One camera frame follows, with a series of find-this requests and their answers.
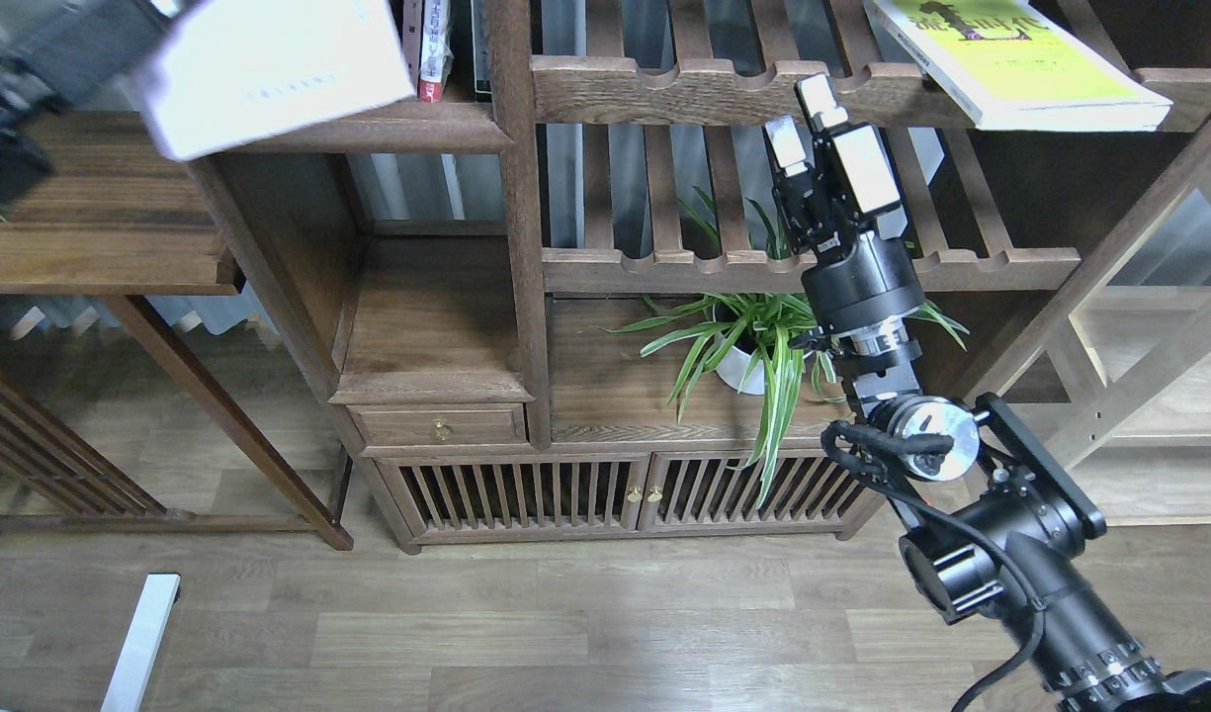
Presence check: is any dark green upright book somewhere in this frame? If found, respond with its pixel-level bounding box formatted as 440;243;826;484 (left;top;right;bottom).
469;0;492;103

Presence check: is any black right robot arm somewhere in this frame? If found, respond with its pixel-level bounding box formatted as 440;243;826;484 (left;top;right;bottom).
767;73;1211;711

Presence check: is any yellow green paperback book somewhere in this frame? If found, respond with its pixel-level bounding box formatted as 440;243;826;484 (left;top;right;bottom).
866;1;1173;134

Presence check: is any white plant pot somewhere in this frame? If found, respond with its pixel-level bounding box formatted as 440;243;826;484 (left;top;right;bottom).
714;327;767;394

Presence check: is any light wooden shelf frame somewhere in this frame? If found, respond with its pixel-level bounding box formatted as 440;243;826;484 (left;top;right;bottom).
929;119;1211;524

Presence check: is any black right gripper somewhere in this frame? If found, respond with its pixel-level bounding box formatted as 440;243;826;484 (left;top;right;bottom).
764;73;902;266

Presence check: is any dark slatted wooden rack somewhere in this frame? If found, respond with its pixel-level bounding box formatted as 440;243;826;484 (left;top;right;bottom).
0;371;207;533

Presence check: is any dark wooden bookshelf cabinet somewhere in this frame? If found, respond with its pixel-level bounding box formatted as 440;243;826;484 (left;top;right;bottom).
188;1;1211;553

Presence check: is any white metal leg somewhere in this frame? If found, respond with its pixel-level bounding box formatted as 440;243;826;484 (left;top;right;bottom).
101;572;182;711

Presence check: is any red white upright book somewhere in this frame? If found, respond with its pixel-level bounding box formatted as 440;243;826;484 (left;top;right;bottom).
418;0;453;103

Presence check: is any dark maroon upright book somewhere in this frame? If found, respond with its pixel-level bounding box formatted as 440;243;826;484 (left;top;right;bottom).
398;0;425;91

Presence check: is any white paperback book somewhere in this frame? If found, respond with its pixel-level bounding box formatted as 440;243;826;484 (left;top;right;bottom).
130;1;415;161

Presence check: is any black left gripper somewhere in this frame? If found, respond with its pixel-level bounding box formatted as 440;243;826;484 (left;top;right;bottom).
0;1;186;111

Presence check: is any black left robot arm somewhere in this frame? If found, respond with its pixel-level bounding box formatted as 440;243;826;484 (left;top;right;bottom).
0;1;193;217

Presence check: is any green spider plant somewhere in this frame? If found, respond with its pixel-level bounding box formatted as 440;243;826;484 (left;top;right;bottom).
601;186;970;509

